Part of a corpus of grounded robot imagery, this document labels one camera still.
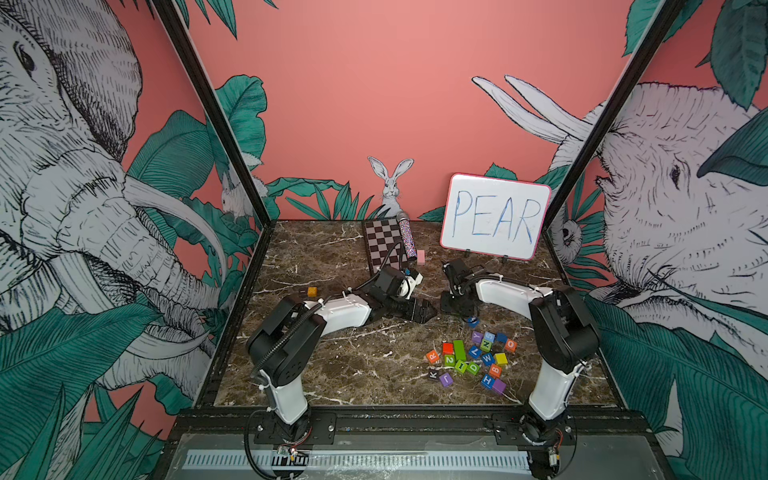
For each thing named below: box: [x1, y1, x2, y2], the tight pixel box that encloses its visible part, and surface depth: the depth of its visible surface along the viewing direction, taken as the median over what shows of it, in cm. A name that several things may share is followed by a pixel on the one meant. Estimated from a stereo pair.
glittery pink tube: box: [396, 211, 418, 261], surface depth 113 cm
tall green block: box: [453, 340, 467, 361], surface depth 90 cm
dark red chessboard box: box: [363, 218, 408, 275], surface depth 116 cm
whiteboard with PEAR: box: [440, 173, 552, 261], surface depth 106 cm
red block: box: [442, 342, 455, 355], surface depth 90 cm
